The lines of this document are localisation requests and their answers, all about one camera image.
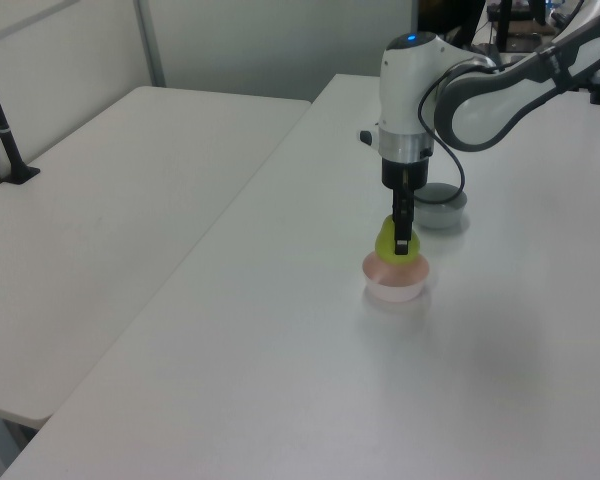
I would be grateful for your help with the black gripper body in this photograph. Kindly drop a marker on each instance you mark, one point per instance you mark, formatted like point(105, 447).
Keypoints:
point(420, 172)

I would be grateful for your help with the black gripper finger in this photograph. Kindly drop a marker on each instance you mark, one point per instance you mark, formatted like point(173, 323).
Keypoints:
point(402, 225)

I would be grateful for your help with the green pear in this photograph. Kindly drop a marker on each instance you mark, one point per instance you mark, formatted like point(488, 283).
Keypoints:
point(384, 245)

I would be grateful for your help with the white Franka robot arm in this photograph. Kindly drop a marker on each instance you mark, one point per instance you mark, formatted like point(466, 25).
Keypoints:
point(405, 90)

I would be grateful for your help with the grey plastic bowl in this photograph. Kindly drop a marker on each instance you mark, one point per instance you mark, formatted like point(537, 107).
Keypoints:
point(442, 212)

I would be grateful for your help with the pink plastic bowl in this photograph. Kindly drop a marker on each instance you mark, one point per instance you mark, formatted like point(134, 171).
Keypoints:
point(395, 285)

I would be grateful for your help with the black background stand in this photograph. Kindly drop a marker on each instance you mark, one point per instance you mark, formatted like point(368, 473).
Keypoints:
point(503, 22)

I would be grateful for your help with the white side table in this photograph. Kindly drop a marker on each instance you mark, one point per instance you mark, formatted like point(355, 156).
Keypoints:
point(105, 225)

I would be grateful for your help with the grey partition post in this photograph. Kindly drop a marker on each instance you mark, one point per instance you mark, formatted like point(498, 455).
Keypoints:
point(150, 45)

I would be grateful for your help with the black camera pole with base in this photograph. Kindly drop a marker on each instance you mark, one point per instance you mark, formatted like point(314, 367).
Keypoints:
point(7, 145)

